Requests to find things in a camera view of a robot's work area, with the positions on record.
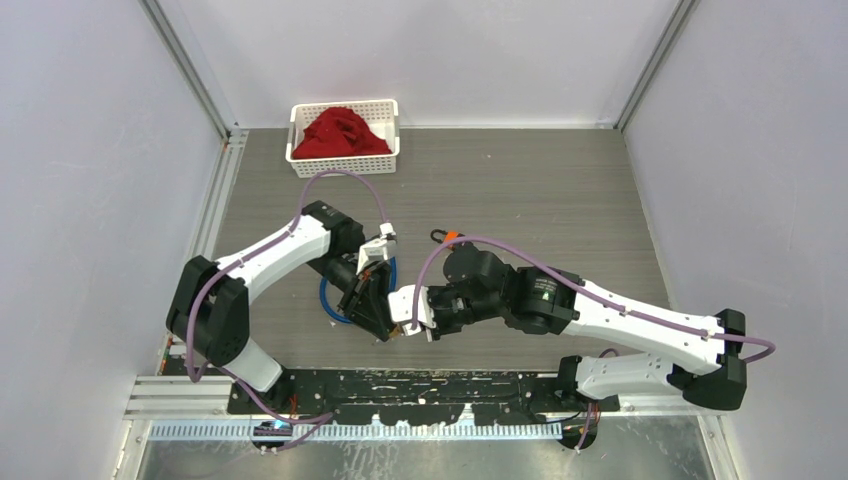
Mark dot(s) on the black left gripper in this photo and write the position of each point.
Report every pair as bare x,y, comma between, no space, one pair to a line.
370,309

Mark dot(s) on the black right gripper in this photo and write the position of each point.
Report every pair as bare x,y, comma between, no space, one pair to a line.
441,328

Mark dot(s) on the orange black padlock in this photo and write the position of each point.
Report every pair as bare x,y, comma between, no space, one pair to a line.
441,236

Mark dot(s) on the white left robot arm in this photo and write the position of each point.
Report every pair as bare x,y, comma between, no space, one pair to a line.
210,310

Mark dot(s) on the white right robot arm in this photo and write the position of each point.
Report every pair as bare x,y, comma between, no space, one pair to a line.
695,356

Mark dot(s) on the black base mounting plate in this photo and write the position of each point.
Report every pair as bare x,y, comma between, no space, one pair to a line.
416,397

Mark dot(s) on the red cloth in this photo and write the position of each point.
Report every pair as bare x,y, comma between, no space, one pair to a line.
339,132

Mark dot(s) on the white perforated plastic basket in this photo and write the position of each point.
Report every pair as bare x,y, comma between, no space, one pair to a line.
381,115

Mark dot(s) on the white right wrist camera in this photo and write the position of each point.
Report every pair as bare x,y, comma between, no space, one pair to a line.
412,315

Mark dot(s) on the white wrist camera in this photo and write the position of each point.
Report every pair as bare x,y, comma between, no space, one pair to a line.
412,315
379,249

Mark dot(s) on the blue cable lock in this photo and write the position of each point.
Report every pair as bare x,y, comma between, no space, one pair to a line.
332,313

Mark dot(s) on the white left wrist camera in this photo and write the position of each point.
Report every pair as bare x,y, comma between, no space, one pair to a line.
379,249

